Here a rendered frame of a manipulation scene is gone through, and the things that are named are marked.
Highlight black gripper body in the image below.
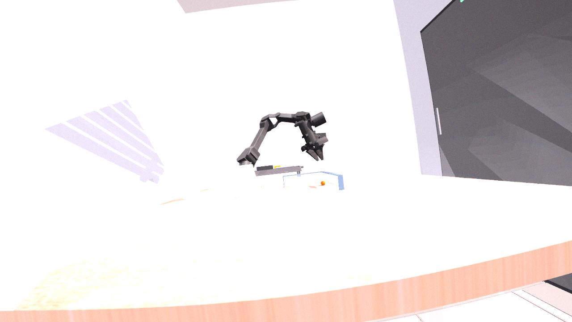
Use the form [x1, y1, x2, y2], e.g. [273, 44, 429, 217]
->
[301, 129, 328, 152]

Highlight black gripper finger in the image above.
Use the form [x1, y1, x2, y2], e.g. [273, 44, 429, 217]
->
[306, 147, 319, 161]
[313, 144, 325, 160]

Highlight clear low corner wall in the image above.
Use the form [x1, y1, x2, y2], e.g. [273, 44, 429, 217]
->
[283, 172, 339, 190]

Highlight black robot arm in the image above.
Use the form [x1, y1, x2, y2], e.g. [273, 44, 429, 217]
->
[236, 111, 326, 168]

